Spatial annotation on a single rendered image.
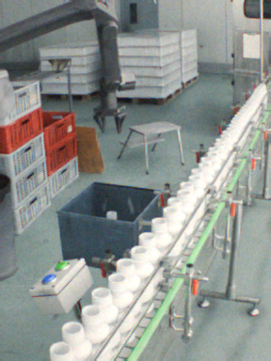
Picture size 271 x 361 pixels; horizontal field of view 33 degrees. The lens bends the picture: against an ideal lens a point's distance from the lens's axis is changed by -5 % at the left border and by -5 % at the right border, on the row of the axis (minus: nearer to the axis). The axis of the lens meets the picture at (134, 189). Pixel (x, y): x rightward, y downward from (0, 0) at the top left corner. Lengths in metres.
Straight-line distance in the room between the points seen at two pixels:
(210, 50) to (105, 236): 9.93
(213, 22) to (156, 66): 4.03
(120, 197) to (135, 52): 5.87
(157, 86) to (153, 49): 0.64
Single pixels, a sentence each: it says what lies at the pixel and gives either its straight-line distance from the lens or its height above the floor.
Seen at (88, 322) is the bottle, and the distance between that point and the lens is 0.86.
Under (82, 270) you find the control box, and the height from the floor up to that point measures 1.10.
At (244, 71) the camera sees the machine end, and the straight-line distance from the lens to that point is 5.67.
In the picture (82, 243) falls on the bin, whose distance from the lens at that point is 1.77.
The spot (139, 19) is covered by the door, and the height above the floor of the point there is 1.34.
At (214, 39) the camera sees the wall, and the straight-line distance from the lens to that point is 11.39.
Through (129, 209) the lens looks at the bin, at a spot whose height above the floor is 0.85.
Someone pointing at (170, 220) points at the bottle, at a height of 1.14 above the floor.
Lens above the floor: 1.69
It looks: 23 degrees down
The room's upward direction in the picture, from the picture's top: 2 degrees counter-clockwise
